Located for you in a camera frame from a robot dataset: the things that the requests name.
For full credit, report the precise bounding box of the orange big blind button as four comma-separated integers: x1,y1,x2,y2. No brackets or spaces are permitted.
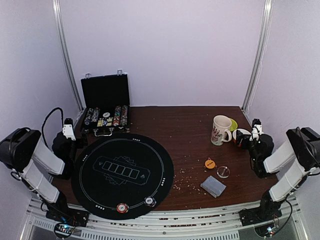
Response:
204,157,216,170

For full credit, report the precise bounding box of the red poker chip stack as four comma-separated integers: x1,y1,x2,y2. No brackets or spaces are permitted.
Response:
116,203,129,214

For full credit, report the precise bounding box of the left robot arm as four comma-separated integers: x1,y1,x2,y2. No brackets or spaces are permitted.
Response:
0,118,88,223

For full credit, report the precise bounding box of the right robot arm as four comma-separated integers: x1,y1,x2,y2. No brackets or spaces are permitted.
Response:
233,118,320,225

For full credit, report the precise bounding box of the orange white small bowl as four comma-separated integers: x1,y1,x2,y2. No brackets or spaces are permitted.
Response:
232,128,251,147

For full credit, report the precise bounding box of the lime green small bowl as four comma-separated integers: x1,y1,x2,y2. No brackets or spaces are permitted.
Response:
229,118,238,132

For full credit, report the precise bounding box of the white floral ceramic mug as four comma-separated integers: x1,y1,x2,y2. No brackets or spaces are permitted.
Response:
210,115,233,146

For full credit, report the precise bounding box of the white dealer button in case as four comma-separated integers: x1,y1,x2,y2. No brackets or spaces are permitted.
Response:
102,112,111,118

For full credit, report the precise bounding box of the black round poker mat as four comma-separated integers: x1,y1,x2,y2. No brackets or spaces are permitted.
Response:
71,133,175,220

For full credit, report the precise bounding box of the black poker chip case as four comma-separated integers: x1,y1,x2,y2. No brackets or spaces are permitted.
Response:
80,71,130,137

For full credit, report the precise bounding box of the grey ridged card holder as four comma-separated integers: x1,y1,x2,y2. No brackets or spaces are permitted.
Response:
200,175,227,198

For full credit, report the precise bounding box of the black white poker chip stack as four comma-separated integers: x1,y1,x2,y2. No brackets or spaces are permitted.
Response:
144,196,157,208

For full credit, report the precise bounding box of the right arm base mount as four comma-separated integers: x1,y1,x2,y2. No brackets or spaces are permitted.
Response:
238,207,282,227

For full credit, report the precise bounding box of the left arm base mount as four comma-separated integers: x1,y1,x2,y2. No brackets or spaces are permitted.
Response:
45,207,90,227

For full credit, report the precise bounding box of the right aluminium frame post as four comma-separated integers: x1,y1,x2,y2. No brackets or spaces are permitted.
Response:
241,0,274,116

